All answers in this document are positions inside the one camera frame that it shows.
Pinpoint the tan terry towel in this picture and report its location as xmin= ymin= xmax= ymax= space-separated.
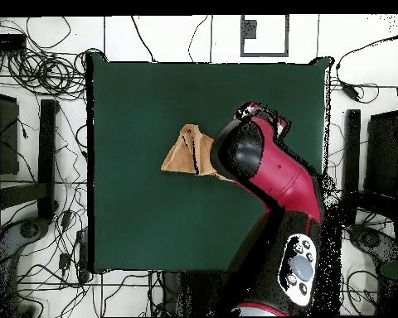
xmin=160 ymin=123 xmax=235 ymax=182

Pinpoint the flat black box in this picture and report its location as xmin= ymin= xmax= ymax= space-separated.
xmin=0 ymin=32 xmax=27 ymax=51

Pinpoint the black power adapter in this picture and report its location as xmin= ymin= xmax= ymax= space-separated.
xmin=341 ymin=82 xmax=362 ymax=102

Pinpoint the black cabinet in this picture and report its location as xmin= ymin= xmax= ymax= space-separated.
xmin=364 ymin=110 xmax=398 ymax=200
xmin=0 ymin=91 xmax=21 ymax=176

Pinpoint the dark green tablecloth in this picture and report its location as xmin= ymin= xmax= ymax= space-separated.
xmin=85 ymin=52 xmax=334 ymax=274

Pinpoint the grey stand base black knob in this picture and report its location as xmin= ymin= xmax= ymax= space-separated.
xmin=0 ymin=216 xmax=51 ymax=317
xmin=346 ymin=224 xmax=398 ymax=266

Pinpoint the black power strip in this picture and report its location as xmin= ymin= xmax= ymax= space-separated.
xmin=75 ymin=228 xmax=90 ymax=283

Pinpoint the grey rectangular frame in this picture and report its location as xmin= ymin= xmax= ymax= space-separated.
xmin=240 ymin=14 xmax=290 ymax=58

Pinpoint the thin black cable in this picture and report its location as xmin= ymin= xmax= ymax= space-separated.
xmin=187 ymin=14 xmax=209 ymax=63
xmin=130 ymin=15 xmax=158 ymax=63

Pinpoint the black stand frame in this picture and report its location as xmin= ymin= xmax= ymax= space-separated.
xmin=340 ymin=108 xmax=398 ymax=226
xmin=0 ymin=99 xmax=59 ymax=221

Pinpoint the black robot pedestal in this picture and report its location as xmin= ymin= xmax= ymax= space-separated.
xmin=160 ymin=271 xmax=233 ymax=317

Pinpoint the black cable coil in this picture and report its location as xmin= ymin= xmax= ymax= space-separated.
xmin=6 ymin=49 xmax=87 ymax=100

